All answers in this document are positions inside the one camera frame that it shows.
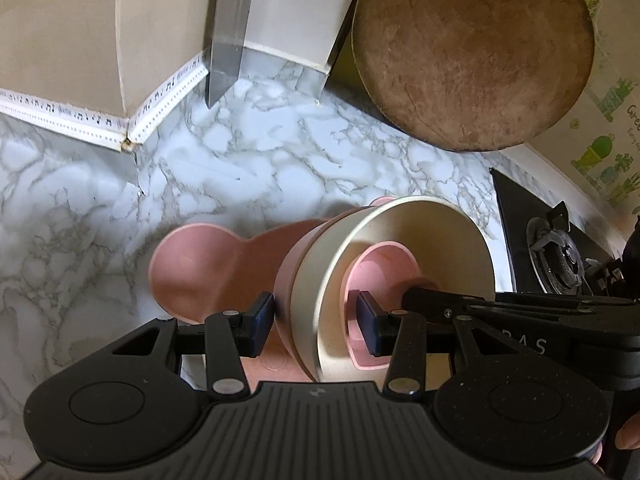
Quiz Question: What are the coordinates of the kitchen cleaver with wooden handle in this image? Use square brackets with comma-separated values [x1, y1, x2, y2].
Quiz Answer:
[206, 0, 258, 109]

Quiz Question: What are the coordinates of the small pink heart-shaped bowl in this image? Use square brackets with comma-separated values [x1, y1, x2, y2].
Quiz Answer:
[342, 242, 426, 369]

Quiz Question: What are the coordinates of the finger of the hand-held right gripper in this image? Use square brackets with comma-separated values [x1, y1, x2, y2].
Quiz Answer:
[401, 286, 501, 323]

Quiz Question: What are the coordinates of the person's right hand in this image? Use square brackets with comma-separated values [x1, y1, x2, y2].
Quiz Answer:
[592, 420, 640, 476]

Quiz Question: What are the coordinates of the pink bear-shaped plate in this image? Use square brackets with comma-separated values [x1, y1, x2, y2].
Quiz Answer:
[150, 197, 401, 396]

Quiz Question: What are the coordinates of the cream bowl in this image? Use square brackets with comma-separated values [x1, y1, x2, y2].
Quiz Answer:
[290, 196, 496, 383]

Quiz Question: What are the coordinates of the yellow cutting board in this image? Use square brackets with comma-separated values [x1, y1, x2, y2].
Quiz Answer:
[327, 0, 601, 116]

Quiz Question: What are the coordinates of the black gas stove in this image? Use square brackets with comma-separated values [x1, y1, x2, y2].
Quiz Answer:
[490, 167, 640, 306]

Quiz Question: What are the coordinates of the white music note edge strip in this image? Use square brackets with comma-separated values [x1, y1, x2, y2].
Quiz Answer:
[0, 50, 211, 153]

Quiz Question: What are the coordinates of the green cactus wall sticker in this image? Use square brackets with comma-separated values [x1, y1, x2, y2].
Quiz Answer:
[570, 75, 640, 207]

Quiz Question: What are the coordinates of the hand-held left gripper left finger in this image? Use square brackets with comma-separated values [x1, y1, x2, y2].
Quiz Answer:
[112, 292, 276, 401]

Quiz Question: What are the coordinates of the round wooden cutting board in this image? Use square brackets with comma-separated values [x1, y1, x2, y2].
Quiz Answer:
[351, 0, 596, 153]

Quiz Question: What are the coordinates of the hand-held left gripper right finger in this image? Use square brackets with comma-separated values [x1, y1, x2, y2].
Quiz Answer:
[356, 291, 483, 401]

